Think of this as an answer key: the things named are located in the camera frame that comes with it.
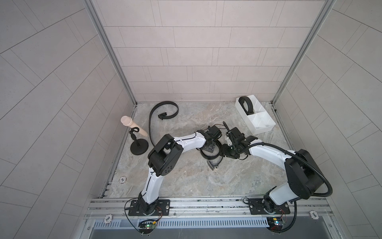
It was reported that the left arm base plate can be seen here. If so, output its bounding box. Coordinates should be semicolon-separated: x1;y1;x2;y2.
125;199;171;217

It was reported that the right white round sticker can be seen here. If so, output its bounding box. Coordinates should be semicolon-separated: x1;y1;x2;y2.
309;210;319;220

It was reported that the aluminium front rail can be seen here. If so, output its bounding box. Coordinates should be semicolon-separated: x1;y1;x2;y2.
84;196;333;219

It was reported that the black stand with beige roll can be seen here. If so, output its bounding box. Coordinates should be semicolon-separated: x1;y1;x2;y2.
120;116;149;156

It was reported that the left green circuit board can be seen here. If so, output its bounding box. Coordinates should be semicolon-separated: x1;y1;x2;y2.
138;219;158;235

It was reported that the left white round sticker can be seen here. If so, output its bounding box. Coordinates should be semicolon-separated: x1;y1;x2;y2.
103;214;113;224

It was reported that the black belt with silver buckle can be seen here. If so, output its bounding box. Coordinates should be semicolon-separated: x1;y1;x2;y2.
200;140;223;171

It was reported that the long black belt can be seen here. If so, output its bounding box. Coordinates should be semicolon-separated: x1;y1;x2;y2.
238;96;254;115

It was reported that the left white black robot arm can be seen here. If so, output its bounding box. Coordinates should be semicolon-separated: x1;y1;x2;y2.
138;126;222;215

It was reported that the right green circuit board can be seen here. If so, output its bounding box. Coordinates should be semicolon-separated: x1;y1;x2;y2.
267;217;285;232

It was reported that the green circuit board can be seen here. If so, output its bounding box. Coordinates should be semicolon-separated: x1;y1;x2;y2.
138;219;158;235
267;217;285;232

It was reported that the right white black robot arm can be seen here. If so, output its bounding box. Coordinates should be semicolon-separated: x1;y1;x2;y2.
222;127;333;214

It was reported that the floor white round sticker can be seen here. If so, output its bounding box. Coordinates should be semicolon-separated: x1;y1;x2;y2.
118;176;127;184

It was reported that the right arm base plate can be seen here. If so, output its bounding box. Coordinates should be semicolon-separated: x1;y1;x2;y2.
243;198;290;215

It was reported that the white compartment storage box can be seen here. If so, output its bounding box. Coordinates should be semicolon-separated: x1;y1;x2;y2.
235;95;276;135

